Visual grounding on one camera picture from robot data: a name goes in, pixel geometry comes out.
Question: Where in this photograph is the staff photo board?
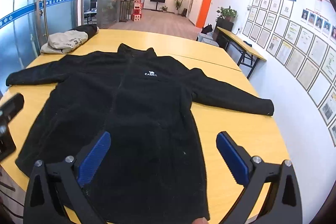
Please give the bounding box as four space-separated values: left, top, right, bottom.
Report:
300 0 336 41

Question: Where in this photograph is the narrow wooden side table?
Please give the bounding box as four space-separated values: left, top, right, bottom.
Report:
217 27 267 80

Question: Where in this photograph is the bushy potted plant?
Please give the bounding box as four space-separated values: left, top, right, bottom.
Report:
216 6 238 23

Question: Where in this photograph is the stack of red boxes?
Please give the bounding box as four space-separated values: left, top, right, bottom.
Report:
131 0 144 22

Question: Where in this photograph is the black plant stand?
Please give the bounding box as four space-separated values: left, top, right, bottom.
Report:
119 0 132 22

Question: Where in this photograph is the folded beige garment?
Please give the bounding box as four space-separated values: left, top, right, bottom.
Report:
40 30 89 55

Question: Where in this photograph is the black fleece jacket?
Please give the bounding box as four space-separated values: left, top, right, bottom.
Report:
6 43 275 224

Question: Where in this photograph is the tall potted palm plant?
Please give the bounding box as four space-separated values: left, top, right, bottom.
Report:
173 0 190 15

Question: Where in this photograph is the metal glass door handle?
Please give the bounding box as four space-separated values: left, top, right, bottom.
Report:
41 0 50 42

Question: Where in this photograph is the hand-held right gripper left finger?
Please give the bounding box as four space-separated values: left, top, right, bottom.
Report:
23 131 111 224

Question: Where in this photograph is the orange door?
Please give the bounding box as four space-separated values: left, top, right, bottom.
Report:
195 0 217 28

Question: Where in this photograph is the folded black garment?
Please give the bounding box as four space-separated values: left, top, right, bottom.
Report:
70 24 100 39

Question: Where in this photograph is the wall of framed documents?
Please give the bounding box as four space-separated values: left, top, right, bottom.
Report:
241 0 336 147

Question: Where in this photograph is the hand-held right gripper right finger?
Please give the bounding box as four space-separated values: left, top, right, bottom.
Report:
216 131 303 224

